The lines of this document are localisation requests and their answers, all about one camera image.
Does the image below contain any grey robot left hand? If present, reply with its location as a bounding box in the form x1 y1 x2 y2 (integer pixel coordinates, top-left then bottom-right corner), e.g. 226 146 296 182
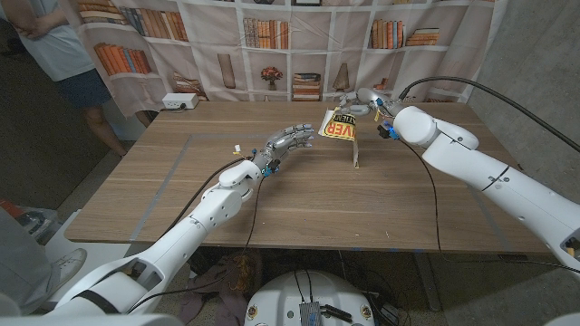
253 123 315 176

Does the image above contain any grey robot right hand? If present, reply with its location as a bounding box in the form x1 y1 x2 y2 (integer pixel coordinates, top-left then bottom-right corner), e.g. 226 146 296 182
337 87 405 119

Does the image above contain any yellow new driver bumper sticker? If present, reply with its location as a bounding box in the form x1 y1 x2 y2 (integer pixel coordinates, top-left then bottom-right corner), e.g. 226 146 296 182
317 107 361 169

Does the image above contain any white power strip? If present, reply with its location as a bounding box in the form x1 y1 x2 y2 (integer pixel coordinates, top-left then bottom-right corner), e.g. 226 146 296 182
161 92 200 110

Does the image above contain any printed bookshelf backdrop cloth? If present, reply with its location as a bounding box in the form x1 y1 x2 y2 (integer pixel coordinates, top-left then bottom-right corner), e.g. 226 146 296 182
58 0 508 119

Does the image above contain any grey tape outline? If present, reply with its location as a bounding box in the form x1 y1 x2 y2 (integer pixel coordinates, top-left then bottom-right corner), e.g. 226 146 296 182
129 132 504 242

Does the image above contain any purple cloth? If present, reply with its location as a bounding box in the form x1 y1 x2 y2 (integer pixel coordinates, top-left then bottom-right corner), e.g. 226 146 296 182
179 251 264 326

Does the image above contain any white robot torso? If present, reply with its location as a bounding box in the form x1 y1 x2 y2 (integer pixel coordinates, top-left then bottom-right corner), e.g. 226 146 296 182
244 270 376 326

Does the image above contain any grey finned module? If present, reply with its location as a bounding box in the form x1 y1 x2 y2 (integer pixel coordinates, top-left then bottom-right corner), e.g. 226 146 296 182
298 302 323 326

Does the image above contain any black connector bar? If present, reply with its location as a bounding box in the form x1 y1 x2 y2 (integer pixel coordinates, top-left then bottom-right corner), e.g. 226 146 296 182
319 303 353 324

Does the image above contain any grey table leg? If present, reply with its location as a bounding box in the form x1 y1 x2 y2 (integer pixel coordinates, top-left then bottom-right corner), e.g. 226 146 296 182
414 252 443 313

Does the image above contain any standing person in light shirt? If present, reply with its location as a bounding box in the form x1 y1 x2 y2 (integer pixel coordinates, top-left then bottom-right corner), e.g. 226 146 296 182
0 0 128 158

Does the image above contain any clear plastic bag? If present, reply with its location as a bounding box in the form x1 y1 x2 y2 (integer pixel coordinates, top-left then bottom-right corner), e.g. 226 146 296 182
0 198 63 245

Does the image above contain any seated person in grey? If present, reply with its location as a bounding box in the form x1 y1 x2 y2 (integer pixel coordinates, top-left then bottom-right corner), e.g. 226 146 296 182
0 206 88 316

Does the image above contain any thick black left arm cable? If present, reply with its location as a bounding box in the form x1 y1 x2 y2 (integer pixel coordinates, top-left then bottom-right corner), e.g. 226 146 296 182
165 156 253 239

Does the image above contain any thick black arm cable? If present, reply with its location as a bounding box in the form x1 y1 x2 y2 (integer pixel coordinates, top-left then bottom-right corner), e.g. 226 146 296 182
398 75 580 154
165 156 253 239

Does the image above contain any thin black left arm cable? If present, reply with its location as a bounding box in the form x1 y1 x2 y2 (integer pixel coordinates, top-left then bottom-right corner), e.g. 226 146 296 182
124 175 266 314

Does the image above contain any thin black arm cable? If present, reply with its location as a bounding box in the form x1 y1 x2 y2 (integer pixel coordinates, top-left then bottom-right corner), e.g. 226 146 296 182
398 138 580 275
124 175 266 314

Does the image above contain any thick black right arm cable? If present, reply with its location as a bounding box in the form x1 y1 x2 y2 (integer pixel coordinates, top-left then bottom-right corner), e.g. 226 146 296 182
398 75 580 154

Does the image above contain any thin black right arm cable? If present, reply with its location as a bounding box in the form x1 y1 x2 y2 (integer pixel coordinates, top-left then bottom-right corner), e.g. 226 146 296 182
398 138 580 275

